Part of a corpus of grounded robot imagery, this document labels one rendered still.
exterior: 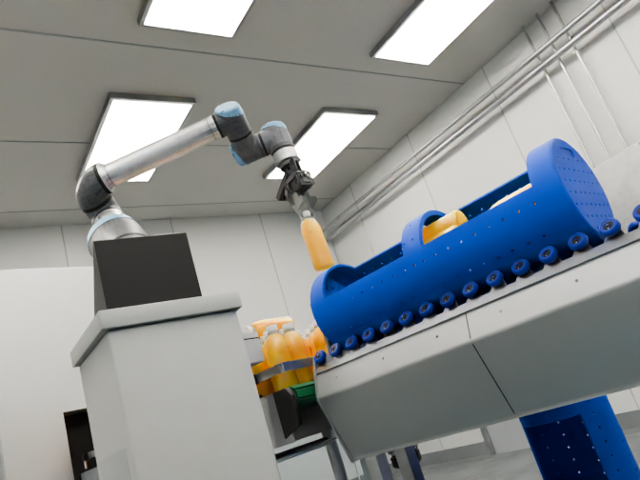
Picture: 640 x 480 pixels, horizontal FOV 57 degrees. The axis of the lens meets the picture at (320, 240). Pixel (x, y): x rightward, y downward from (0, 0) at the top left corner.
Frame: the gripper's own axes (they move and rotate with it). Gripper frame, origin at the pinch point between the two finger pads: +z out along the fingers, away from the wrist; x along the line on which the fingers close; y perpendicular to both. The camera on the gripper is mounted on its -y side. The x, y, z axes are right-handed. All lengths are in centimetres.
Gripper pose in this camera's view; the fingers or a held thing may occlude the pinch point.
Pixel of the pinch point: (305, 214)
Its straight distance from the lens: 208.1
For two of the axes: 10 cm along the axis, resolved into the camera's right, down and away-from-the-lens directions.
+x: 7.5, -0.9, 6.6
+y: 5.6, -4.6, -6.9
